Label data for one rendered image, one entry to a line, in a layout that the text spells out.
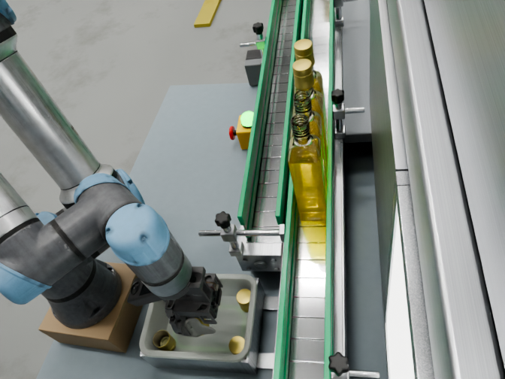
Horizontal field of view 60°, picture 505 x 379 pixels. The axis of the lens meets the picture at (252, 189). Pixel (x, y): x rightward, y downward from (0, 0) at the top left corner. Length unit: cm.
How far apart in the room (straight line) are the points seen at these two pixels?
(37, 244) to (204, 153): 70
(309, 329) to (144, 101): 225
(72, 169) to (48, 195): 178
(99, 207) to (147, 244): 12
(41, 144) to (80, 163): 7
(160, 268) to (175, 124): 83
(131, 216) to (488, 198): 45
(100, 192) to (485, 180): 54
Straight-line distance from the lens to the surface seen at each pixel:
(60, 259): 67
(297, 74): 78
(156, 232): 58
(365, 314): 95
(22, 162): 294
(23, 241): 67
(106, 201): 66
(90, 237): 66
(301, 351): 79
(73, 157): 84
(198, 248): 108
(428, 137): 33
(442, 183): 30
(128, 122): 275
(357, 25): 138
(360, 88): 116
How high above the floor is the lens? 163
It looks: 51 degrees down
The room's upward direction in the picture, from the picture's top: 19 degrees counter-clockwise
